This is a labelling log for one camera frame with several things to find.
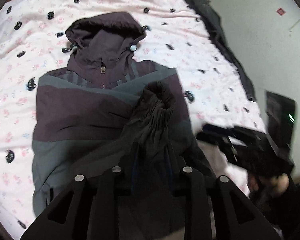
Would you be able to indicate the dark blanket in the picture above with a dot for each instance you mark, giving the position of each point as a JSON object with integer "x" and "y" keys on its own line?
{"x": 222, "y": 37}

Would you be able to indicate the pink floral bed sheet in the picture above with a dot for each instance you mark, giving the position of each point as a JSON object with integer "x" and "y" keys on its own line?
{"x": 27, "y": 42}

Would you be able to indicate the red wall sticker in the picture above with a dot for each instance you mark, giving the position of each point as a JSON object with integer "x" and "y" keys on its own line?
{"x": 280, "y": 11}

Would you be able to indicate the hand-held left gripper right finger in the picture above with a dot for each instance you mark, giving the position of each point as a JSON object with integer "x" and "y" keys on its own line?
{"x": 168, "y": 171}

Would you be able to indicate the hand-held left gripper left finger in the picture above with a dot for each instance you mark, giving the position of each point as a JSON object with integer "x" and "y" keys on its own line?
{"x": 134, "y": 173}

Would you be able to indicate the purple grey hooded jacket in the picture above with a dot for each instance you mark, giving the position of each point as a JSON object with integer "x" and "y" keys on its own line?
{"x": 90, "y": 110}

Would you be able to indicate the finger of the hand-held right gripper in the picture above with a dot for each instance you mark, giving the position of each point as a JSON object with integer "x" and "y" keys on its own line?
{"x": 210, "y": 138}
{"x": 216, "y": 128}

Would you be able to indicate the person's right hand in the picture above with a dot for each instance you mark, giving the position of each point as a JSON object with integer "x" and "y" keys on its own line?
{"x": 280, "y": 183}

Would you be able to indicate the person's right forearm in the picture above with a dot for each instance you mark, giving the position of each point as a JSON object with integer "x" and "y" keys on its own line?
{"x": 290, "y": 205}

